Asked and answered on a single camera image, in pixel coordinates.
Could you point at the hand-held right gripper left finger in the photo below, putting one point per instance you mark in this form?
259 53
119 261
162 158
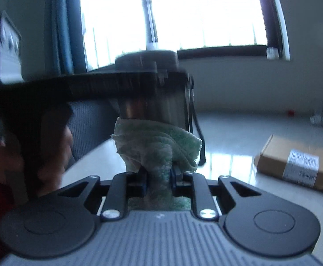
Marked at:
142 184

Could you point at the grey fabric chair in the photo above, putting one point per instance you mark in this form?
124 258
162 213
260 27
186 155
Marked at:
92 127

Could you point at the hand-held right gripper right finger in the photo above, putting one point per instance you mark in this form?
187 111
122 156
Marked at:
174 180

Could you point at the flat cardboard box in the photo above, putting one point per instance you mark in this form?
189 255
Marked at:
275 160

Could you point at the window with dark frame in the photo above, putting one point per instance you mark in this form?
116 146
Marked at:
205 11

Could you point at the person's left hand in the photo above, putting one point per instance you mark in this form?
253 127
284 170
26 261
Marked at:
56 155

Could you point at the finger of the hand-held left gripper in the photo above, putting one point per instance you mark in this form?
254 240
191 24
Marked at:
109 86

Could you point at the light green towel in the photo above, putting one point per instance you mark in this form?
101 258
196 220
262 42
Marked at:
156 144

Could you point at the blue curtain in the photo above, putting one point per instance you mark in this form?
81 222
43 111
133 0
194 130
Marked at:
64 25

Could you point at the small red object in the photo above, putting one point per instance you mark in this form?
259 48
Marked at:
290 113

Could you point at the stainless steel thermos bottle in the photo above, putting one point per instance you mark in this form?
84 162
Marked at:
150 110

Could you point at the small white device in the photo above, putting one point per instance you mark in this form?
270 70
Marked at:
271 53

